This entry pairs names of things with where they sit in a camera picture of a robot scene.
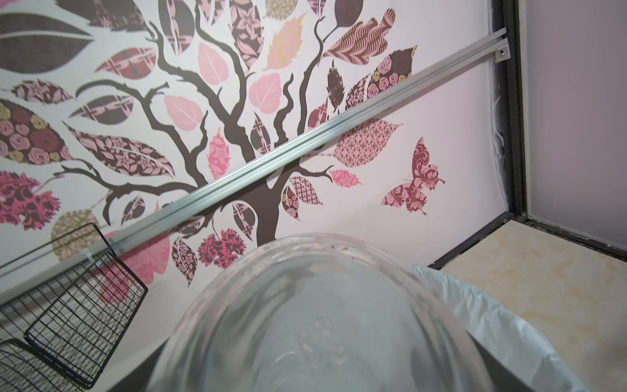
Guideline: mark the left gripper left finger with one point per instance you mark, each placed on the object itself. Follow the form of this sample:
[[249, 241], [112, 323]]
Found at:
[[133, 372]]

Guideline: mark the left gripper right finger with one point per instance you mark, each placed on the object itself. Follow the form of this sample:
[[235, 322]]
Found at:
[[502, 378]]

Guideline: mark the glass jar tan lid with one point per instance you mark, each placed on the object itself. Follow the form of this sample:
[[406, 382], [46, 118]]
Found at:
[[319, 313]]

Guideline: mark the white trash bag liner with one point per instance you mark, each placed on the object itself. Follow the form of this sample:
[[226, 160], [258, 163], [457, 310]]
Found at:
[[516, 344]]

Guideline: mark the black wire basket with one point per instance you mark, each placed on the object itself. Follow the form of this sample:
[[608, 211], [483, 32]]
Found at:
[[65, 307]]

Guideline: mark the aluminium rail back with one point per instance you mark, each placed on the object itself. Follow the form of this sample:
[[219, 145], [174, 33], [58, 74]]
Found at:
[[416, 86]]

